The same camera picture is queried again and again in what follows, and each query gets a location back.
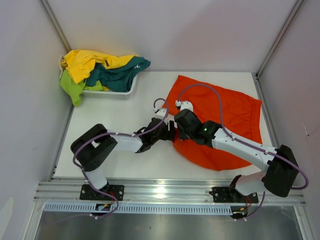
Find orange shorts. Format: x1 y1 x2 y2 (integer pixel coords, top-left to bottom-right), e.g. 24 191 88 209
166 75 262 171

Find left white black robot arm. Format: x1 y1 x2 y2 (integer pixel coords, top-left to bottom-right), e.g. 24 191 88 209
70 117 176 200

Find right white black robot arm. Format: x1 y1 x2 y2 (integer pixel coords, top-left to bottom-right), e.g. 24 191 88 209
174 109 299 202

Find teal shorts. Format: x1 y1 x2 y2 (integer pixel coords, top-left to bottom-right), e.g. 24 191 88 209
85 56 151 93

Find lime green shorts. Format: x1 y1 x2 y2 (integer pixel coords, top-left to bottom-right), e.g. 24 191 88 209
59 69 104 107

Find yellow shorts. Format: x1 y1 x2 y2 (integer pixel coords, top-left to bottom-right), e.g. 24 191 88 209
60 49 135 84

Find white plastic bin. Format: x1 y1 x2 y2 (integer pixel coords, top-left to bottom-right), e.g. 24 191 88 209
82 75 138 100

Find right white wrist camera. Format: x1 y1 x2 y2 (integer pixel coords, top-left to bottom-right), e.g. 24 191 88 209
175 100 194 112

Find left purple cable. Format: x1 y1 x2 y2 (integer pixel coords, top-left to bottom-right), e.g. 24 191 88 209
72 97 171 221

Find purple cable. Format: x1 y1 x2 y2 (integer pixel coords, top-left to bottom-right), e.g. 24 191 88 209
72 97 171 221
177 84 310 221

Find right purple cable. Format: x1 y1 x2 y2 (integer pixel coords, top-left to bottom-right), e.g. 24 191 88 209
177 84 310 221

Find aluminium mounting rail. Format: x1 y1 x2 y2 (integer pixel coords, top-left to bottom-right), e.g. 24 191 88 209
34 177 306 206

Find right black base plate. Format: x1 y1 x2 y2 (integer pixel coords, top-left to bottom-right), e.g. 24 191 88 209
209 186 259 204

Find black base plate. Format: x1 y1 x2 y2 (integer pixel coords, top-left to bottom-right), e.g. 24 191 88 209
209 186 259 204
79 184 125 201

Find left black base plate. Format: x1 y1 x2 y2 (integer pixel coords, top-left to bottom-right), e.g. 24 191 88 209
79 184 125 201

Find white slotted cable duct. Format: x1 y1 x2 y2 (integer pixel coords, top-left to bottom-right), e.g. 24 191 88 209
43 202 233 216

